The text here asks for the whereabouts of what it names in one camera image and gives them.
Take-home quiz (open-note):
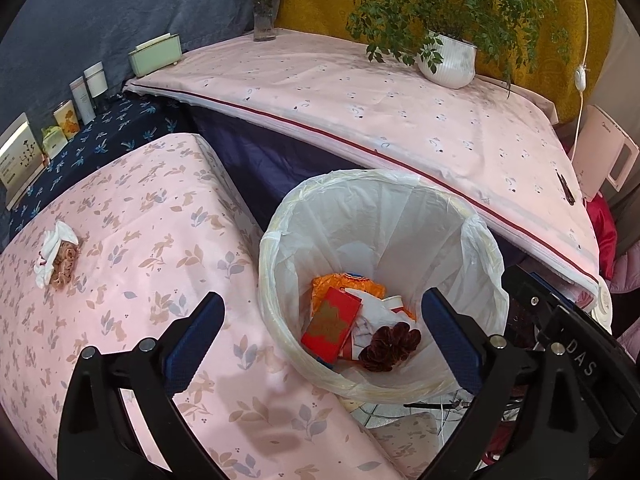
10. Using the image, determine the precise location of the mustard yellow backdrop cloth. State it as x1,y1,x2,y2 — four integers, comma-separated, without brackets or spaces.
277,0,618,123

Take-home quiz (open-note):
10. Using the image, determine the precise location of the red gold-patterned paper packet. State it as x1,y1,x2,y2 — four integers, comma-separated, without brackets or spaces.
301,287,363,365

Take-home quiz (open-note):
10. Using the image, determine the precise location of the dark blue floral cloth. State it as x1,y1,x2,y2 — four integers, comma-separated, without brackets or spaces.
7,95,196,241

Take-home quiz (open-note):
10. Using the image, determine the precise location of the white and gold card box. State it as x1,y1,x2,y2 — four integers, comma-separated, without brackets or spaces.
0,112,48,210

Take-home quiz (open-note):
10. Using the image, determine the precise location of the green plant in white pot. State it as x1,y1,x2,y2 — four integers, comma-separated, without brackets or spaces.
347,0,573,98

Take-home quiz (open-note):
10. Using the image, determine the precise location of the orange snack wrapper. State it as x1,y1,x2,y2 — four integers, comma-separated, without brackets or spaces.
312,272,388,321

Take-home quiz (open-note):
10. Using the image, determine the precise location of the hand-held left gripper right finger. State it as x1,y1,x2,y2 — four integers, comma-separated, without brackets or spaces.
421,287,591,480

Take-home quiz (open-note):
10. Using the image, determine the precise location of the glass vase with pink flowers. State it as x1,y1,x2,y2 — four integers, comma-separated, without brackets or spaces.
234,0,296,42

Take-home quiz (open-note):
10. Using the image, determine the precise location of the red cloth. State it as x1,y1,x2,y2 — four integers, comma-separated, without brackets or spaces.
587,195,619,281

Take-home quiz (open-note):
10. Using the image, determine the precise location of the pink padded garment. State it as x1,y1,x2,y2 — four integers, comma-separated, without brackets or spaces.
610,255,640,361

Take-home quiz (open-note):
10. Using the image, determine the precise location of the small green box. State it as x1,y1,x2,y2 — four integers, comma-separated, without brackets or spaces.
41,126,68,158

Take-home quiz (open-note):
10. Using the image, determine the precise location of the pink tablecloth with red stripe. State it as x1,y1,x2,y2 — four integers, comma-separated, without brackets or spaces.
122,27,601,301

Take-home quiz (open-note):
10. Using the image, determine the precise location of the plain navy cloth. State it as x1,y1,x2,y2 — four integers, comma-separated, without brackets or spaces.
187,105,386,233

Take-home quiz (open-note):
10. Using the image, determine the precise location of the blue velvet curtain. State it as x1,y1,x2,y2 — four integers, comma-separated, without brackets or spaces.
0,0,256,126

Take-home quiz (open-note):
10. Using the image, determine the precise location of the white round device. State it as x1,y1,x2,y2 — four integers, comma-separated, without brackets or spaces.
592,280,614,332

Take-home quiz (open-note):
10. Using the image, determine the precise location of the bin with white plastic liner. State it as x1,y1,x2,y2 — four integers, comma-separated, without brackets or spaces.
259,169,511,403

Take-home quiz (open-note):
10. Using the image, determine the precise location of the pale green tissue box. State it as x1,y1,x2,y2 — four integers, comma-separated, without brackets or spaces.
127,32,182,78

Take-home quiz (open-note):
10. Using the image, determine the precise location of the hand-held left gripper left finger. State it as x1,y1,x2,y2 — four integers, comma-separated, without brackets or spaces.
57,291,226,480

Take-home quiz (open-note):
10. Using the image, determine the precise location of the short white jar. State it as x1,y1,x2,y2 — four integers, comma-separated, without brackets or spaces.
83,62,109,101

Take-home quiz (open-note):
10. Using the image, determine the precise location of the yellow printed tin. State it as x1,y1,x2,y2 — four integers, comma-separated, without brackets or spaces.
53,101,81,138

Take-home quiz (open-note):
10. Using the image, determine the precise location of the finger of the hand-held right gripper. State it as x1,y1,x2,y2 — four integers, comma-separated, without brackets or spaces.
501,265,571,346

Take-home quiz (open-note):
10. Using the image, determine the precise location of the beige flower with white cloth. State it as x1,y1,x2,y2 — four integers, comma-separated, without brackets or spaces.
35,221,81,291

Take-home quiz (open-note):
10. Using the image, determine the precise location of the tall white bottle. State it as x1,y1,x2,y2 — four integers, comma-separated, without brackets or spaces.
70,77,96,123

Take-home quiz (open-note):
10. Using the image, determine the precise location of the white cable with switch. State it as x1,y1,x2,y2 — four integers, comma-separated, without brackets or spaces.
570,0,592,161

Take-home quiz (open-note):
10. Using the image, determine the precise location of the white crumpled tissue paper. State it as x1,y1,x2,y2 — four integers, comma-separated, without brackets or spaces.
342,289,401,361

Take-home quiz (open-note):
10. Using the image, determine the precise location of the pink leaf-print cloth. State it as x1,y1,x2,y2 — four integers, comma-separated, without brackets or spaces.
0,132,406,480

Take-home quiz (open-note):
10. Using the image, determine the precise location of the large red paper cup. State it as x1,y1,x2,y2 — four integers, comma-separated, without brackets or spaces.
382,295,418,321

